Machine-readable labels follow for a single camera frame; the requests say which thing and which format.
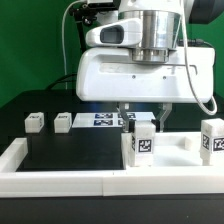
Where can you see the white U-shaped obstacle fence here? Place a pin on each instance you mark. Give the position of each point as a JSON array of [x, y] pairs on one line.
[[130, 181]]

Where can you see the white square table top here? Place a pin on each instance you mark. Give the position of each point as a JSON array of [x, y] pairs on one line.
[[170, 149]]

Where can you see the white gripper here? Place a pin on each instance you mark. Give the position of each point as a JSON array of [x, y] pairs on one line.
[[108, 74]]

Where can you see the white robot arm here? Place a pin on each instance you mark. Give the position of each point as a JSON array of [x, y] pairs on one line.
[[138, 57]]

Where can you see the white sheet with tags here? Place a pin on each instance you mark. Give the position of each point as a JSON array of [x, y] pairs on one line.
[[90, 120]]

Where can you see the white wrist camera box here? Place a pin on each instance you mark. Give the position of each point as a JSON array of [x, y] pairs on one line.
[[125, 33]]

